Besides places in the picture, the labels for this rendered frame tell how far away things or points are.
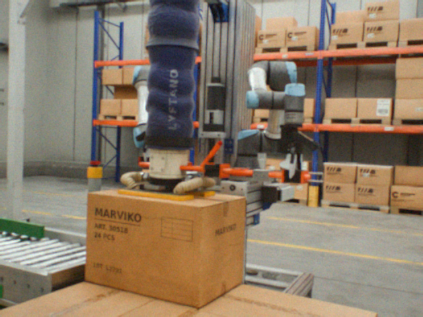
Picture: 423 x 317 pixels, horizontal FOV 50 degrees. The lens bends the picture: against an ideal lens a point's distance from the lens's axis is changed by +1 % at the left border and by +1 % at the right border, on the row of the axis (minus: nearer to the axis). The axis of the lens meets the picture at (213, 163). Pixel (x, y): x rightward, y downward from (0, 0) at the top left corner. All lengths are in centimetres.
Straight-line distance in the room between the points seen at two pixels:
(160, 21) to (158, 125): 44
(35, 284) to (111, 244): 38
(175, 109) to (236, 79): 80
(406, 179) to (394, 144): 110
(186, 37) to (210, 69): 78
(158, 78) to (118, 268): 83
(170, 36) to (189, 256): 92
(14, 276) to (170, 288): 76
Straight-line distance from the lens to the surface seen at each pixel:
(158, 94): 199
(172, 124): 197
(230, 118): 269
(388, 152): 1026
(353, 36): 924
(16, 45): 554
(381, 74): 1039
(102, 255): 210
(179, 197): 188
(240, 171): 186
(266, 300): 200
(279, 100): 187
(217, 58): 277
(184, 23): 202
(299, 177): 177
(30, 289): 225
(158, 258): 191
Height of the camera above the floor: 120
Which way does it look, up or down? 3 degrees down
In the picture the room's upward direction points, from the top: 2 degrees clockwise
